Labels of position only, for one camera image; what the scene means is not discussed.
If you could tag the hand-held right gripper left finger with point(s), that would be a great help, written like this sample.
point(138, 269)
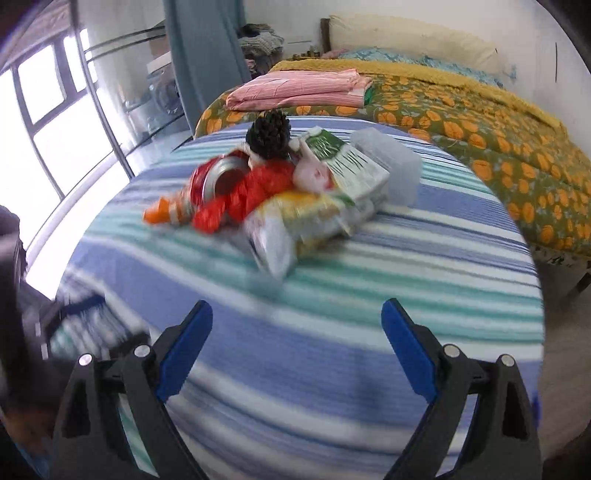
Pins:
point(184, 350)

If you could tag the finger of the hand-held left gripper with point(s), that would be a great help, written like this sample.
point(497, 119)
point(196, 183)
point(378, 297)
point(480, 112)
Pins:
point(85, 305)

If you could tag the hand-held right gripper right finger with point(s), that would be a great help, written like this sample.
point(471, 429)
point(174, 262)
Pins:
point(411, 350)

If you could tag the yellow silver snack bag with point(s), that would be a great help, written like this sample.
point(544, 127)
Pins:
point(295, 221)

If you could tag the red drink can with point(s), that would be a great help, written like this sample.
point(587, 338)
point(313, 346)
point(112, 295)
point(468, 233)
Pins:
point(217, 180)

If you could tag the green white milk carton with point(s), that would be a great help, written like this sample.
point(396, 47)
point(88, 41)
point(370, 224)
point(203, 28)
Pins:
point(351, 161)

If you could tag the pink snack packet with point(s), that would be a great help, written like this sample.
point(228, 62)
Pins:
point(311, 175)

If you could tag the dark pine cone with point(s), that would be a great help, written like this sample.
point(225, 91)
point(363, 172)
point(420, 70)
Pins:
point(268, 134)

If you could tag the dark framed window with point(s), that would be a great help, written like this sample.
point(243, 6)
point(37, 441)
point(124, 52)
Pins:
point(46, 115)

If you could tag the clear plastic box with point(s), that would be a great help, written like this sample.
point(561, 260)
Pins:
point(392, 161)

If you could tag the orange floral blanket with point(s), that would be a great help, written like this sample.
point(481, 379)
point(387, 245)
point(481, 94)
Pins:
point(485, 138)

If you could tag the washing machine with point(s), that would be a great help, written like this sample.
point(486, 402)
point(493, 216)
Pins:
point(164, 92)

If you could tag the small green cloth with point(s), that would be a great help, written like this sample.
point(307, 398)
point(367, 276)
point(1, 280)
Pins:
point(368, 94)

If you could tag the cardboard box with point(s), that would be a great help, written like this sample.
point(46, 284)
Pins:
point(159, 48)

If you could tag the grey blue curtain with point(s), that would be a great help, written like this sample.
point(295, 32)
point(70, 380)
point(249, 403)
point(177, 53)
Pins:
point(203, 60)

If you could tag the yellow blanket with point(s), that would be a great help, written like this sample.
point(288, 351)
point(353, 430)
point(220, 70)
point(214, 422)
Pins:
point(415, 69)

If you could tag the pink folded cloth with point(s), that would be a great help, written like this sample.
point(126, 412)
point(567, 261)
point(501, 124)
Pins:
point(300, 90)

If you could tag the teal floral sheet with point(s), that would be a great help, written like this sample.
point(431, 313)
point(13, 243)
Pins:
point(438, 62)

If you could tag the cream pillow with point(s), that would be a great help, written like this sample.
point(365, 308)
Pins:
point(415, 39)

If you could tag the pile of clothes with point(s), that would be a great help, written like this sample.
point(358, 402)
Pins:
point(258, 41)

